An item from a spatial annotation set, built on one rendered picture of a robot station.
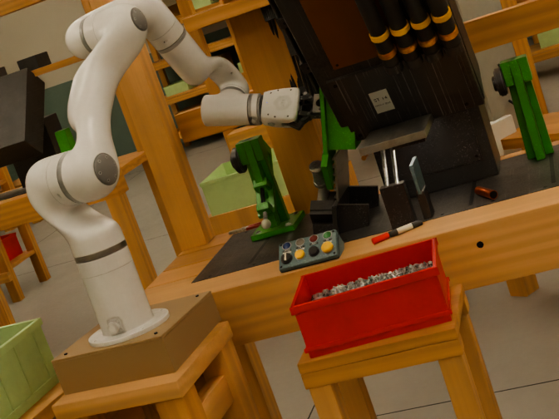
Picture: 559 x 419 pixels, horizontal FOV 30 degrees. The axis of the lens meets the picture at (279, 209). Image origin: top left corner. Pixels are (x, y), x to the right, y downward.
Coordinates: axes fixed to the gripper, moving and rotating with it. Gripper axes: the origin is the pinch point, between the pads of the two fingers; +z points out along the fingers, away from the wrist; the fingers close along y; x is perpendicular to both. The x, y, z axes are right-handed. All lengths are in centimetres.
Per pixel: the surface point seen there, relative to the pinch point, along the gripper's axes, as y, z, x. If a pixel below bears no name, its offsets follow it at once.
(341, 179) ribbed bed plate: -16.3, 5.5, 9.7
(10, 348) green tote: -71, -68, -7
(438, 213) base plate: -29.7, 31.6, 3.1
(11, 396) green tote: -82, -66, -4
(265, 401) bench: -53, -28, 86
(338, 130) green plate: -11.0, 6.9, -5.8
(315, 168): -18.6, 0.6, -0.4
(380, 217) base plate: -25.0, 15.7, 14.2
